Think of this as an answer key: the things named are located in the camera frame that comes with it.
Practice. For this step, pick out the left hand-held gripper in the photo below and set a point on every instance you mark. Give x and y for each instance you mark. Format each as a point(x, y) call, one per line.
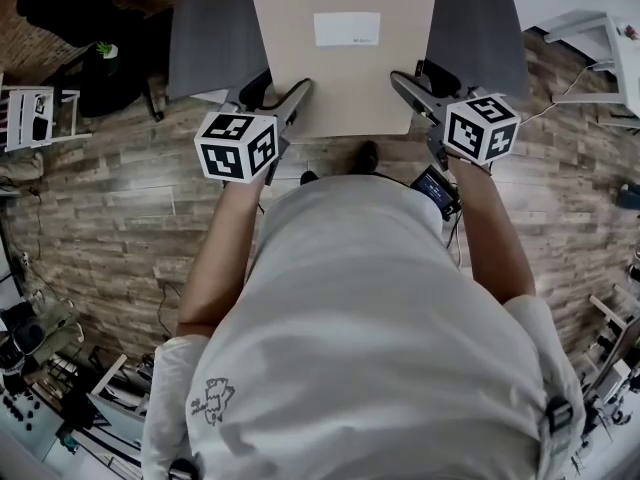
point(235, 148)

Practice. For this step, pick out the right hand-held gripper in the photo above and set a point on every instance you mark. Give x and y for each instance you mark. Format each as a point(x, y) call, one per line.
point(480, 128)

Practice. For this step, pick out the beige cardboard box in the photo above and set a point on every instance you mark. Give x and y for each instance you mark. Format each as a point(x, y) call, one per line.
point(345, 93)

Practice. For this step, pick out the person's right forearm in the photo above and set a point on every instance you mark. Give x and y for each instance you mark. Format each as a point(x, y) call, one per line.
point(492, 238)

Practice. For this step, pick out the person's left forearm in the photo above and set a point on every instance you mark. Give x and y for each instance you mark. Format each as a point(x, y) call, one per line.
point(220, 258)

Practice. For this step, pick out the dark grey table top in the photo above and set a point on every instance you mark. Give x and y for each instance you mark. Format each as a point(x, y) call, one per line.
point(210, 33)

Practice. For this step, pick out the black belt-worn device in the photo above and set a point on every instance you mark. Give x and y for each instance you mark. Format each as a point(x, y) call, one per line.
point(435, 190)

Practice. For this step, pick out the black office chair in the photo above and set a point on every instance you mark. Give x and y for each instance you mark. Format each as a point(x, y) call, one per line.
point(115, 93)

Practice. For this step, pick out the small green potted plant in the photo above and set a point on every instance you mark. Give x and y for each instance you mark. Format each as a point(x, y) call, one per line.
point(106, 50)

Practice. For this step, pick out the white side table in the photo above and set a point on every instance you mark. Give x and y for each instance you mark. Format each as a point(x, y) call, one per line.
point(625, 68)

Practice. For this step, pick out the small red flower plant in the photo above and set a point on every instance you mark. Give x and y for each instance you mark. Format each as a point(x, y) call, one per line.
point(628, 31)

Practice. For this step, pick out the white wooden shelf rack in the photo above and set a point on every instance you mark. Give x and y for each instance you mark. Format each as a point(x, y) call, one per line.
point(20, 118)

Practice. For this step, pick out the light grey t-shirt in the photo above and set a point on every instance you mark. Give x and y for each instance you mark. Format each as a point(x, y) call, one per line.
point(360, 343)

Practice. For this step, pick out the white work table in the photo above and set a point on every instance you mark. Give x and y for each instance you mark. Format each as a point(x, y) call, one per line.
point(35, 433)

